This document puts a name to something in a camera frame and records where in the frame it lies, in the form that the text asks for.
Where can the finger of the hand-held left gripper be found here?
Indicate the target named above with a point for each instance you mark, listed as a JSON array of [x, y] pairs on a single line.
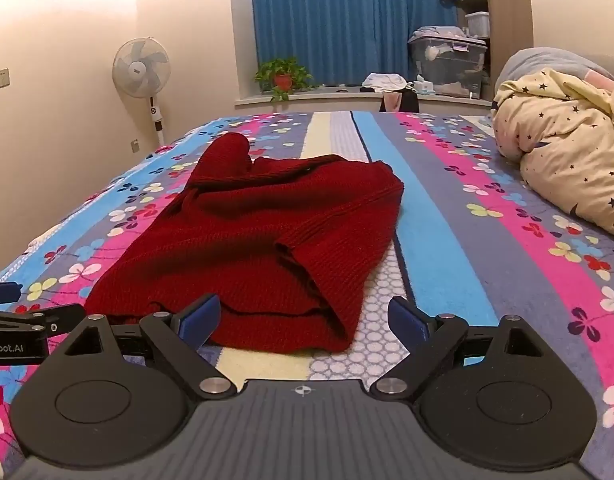
[[62, 316], [2, 294]]

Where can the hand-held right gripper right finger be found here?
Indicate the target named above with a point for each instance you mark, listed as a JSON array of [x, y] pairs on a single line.
[[409, 317]]

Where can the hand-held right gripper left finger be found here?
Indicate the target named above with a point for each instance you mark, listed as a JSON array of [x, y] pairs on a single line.
[[202, 316]]

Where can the red knitted sweater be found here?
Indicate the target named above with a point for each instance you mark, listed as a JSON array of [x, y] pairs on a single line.
[[267, 220]]

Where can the pile of white clothes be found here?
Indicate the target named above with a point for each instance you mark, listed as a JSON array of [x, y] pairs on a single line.
[[382, 81]]

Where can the floral striped bed sheet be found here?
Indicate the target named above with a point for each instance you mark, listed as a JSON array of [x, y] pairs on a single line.
[[437, 210]]

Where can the black pink bag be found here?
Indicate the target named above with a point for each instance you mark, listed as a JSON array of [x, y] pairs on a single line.
[[409, 102]]

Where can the yellow star print quilt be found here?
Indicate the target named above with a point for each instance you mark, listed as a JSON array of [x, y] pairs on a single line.
[[562, 160]]

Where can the light blue tissue pack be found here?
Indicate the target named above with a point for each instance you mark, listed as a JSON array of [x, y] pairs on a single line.
[[424, 87]]

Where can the white windowsill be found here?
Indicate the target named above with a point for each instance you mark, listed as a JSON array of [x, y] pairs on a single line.
[[337, 95]]

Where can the potted green plant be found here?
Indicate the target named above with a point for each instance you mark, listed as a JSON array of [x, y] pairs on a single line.
[[283, 80]]

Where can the clear plastic storage box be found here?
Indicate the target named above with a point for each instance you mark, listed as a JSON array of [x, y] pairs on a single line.
[[447, 67]]

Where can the white standing fan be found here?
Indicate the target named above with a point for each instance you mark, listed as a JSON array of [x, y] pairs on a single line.
[[139, 67]]

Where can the folded grey cloth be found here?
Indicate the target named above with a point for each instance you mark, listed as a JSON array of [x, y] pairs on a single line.
[[437, 32]]

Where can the grey pillow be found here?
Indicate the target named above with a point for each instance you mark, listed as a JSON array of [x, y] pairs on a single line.
[[537, 60]]

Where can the white lidded plastic box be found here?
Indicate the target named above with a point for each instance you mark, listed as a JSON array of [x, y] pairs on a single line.
[[478, 25]]

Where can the blue curtain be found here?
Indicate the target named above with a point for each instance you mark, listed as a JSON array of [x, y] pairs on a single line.
[[337, 20]]

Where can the wooden shelf unit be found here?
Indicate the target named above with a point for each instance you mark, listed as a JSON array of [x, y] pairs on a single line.
[[479, 2]]

